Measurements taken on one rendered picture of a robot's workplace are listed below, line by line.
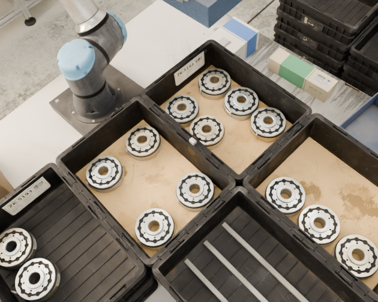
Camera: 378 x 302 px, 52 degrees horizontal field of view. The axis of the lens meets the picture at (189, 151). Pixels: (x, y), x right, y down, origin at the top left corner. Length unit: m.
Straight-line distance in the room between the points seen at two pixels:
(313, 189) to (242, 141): 0.24
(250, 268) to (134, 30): 1.06
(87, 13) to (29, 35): 1.67
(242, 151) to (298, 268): 0.35
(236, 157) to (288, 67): 0.44
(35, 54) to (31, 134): 1.36
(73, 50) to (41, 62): 1.47
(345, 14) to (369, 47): 0.20
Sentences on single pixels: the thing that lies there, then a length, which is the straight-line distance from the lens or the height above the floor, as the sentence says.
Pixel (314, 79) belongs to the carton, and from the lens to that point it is 1.39.
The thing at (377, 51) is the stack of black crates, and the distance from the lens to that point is 2.08.
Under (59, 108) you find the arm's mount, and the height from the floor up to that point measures 0.75.
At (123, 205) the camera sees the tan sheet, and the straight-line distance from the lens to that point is 1.09.
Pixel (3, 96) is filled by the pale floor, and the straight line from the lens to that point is 2.64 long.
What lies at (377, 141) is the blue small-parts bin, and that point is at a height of 0.70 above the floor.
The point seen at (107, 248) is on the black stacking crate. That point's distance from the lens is 1.06.
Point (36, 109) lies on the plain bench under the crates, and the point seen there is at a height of 0.70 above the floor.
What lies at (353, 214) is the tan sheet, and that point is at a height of 0.83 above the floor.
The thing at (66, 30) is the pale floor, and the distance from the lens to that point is 2.84.
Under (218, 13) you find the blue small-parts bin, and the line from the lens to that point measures 1.09.
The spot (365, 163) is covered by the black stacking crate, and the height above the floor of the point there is 0.89.
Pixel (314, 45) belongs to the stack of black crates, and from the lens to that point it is 2.01.
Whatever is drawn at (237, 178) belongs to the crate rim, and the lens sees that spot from 0.98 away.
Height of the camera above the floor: 1.82
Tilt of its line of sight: 61 degrees down
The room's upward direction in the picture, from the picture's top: 9 degrees counter-clockwise
